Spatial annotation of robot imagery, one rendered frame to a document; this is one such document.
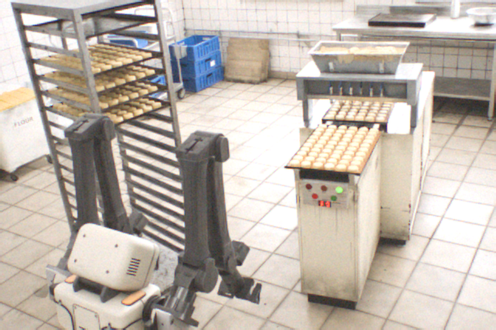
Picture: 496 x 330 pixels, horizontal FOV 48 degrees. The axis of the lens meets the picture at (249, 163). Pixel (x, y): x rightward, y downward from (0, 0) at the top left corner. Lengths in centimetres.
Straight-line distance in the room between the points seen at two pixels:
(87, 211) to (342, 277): 179
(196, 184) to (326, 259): 180
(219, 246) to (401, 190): 217
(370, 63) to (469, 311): 152
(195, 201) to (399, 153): 221
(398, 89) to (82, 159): 220
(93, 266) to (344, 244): 177
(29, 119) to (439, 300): 390
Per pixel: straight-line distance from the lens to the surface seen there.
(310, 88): 360
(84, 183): 179
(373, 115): 354
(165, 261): 367
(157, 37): 298
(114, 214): 191
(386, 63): 341
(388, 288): 356
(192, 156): 146
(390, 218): 377
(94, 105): 279
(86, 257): 164
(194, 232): 154
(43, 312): 379
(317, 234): 311
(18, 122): 555
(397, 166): 359
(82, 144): 174
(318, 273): 326
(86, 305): 164
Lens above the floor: 218
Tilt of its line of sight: 25 degrees down
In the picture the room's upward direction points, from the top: 6 degrees counter-clockwise
